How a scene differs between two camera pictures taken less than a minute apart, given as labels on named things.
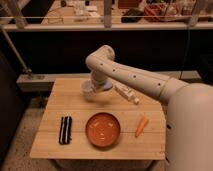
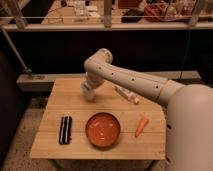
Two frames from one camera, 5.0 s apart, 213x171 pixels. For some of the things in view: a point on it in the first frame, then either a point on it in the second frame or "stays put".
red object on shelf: x=155 y=9 stays put
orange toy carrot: x=140 y=128 stays put
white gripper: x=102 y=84 → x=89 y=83
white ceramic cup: x=88 y=90 stays put
